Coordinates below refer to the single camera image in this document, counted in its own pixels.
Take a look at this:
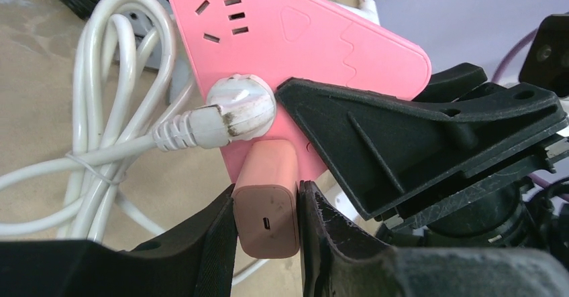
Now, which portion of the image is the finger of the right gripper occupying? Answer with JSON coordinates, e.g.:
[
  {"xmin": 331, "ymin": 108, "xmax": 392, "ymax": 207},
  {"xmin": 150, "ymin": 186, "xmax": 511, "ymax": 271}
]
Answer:
[{"xmin": 413, "ymin": 62, "xmax": 487, "ymax": 103}]

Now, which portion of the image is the pink power strip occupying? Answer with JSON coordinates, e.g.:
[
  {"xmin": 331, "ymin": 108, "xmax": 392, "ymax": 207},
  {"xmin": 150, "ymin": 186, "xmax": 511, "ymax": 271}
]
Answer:
[{"xmin": 160, "ymin": 0, "xmax": 433, "ymax": 184}]

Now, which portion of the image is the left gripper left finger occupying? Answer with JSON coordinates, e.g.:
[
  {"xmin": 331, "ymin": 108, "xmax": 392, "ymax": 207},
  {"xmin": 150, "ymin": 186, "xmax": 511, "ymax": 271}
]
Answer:
[{"xmin": 1, "ymin": 188, "xmax": 236, "ymax": 296}]

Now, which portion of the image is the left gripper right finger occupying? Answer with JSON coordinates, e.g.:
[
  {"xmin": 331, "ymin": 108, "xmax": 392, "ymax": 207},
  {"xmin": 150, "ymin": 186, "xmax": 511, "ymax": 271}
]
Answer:
[{"xmin": 299, "ymin": 181, "xmax": 568, "ymax": 296}]

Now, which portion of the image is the salmon pink USB charger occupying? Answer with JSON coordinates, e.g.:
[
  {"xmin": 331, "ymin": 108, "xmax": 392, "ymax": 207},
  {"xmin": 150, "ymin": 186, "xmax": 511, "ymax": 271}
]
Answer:
[{"xmin": 232, "ymin": 139, "xmax": 299, "ymax": 259}]

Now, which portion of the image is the white power cable with plug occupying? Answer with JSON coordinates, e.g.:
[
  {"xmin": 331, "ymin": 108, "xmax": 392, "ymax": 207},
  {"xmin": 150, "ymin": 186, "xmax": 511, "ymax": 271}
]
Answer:
[{"xmin": 0, "ymin": 0, "xmax": 278, "ymax": 287}]

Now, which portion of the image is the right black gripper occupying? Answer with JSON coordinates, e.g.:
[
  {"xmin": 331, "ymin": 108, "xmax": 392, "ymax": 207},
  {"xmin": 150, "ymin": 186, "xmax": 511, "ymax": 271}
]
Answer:
[{"xmin": 276, "ymin": 78, "xmax": 568, "ymax": 248}]

